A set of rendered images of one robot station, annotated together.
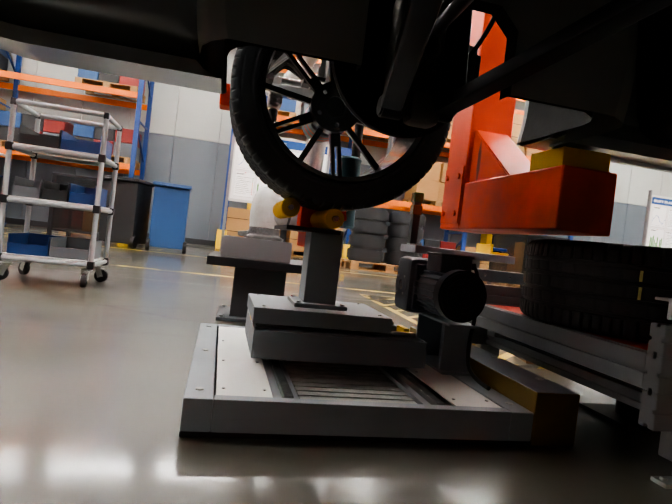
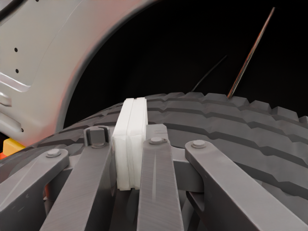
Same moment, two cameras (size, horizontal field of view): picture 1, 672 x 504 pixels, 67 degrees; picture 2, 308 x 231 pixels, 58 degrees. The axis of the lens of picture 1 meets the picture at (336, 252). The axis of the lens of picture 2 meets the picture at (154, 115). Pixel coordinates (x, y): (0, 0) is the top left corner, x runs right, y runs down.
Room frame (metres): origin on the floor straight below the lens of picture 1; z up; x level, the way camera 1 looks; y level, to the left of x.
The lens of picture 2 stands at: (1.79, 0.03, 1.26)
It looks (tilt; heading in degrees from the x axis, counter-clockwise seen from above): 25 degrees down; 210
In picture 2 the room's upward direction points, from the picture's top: 18 degrees clockwise
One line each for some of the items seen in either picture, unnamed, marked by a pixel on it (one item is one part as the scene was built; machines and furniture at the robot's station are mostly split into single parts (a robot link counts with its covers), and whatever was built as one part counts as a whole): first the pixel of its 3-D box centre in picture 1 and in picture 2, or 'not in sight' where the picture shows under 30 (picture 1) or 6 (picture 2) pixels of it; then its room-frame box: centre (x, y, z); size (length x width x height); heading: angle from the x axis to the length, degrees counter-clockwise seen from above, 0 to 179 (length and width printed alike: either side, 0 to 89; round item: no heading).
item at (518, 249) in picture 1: (526, 261); not in sight; (9.62, -3.62, 0.48); 1.27 x 0.88 x 0.97; 11
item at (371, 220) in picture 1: (385, 241); not in sight; (9.09, -0.87, 0.55); 1.40 x 0.80 x 1.09; 103
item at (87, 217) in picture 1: (101, 210); not in sight; (8.14, 3.84, 0.48); 1.26 x 0.85 x 0.97; 99
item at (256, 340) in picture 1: (329, 336); not in sight; (1.57, -0.01, 0.13); 0.50 x 0.36 x 0.10; 103
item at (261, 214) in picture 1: (269, 207); not in sight; (2.55, 0.36, 0.56); 0.18 x 0.16 x 0.22; 107
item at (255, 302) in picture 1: (319, 274); not in sight; (1.56, 0.04, 0.32); 0.40 x 0.30 x 0.28; 103
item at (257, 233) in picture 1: (260, 233); not in sight; (2.54, 0.39, 0.42); 0.22 x 0.18 x 0.06; 103
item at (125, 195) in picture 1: (125, 213); not in sight; (7.20, 3.05, 0.48); 0.64 x 0.54 x 0.97; 1
